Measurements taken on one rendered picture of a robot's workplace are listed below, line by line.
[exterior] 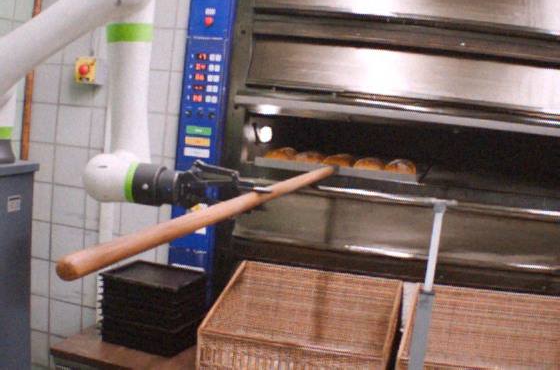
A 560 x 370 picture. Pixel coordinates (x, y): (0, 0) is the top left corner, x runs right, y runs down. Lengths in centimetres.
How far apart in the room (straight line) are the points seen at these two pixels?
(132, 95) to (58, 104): 117
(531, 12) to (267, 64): 92
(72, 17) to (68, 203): 139
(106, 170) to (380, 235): 117
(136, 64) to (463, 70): 118
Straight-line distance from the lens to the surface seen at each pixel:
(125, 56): 177
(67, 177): 291
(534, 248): 257
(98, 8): 163
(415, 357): 202
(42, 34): 165
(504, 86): 253
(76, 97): 289
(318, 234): 258
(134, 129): 178
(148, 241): 103
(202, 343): 225
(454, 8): 254
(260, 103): 246
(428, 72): 254
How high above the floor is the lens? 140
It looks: 4 degrees down
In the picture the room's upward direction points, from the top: 5 degrees clockwise
